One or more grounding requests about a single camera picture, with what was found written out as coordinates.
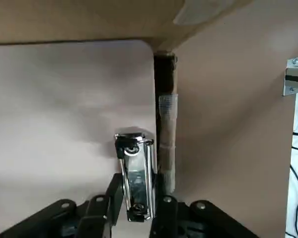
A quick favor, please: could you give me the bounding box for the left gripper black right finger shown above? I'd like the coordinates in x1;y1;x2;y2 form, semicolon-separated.
150;173;260;238

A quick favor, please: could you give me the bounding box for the brown cardboard box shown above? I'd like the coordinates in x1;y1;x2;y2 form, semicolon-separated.
0;0;255;195

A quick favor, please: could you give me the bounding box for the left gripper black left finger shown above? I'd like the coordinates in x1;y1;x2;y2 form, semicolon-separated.
0;173;124;238

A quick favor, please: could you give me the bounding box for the silver metal mounting bracket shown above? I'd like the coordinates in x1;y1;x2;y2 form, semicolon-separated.
282;56;298;97

